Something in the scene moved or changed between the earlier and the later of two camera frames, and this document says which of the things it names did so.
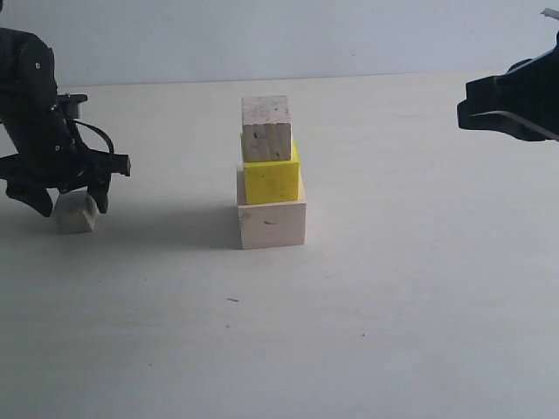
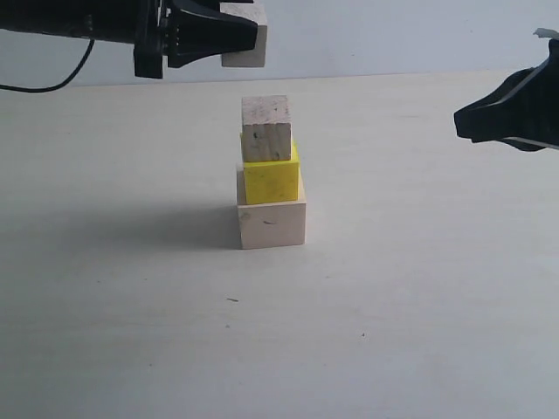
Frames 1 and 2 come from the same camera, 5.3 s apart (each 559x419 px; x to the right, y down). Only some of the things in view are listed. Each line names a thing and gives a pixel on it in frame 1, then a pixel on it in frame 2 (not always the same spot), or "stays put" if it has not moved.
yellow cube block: x=272 y=182 stays put
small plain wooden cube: x=74 y=212 → x=255 y=12
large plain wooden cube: x=270 y=223 stays put
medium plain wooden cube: x=266 y=128 stays put
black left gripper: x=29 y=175 → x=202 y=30
